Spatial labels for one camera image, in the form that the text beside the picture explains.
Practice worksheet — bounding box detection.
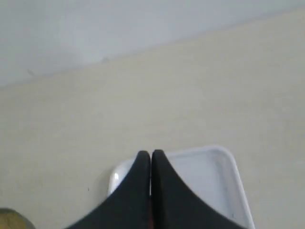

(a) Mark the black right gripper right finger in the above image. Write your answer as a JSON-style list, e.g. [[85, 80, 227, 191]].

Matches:
[[151, 149, 243, 229]]

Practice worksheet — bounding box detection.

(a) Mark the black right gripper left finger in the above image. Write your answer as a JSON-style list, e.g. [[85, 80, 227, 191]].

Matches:
[[69, 151, 151, 229]]

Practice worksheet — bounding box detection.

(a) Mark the dark red wooden spoon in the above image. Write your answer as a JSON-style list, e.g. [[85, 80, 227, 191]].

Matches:
[[149, 198, 153, 229]]

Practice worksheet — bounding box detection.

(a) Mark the white rectangular tray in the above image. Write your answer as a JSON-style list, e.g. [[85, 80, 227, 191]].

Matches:
[[107, 144, 256, 229]]

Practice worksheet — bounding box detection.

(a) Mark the metal bowl of yellow millet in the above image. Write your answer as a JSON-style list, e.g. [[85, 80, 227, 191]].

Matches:
[[0, 208, 35, 229]]

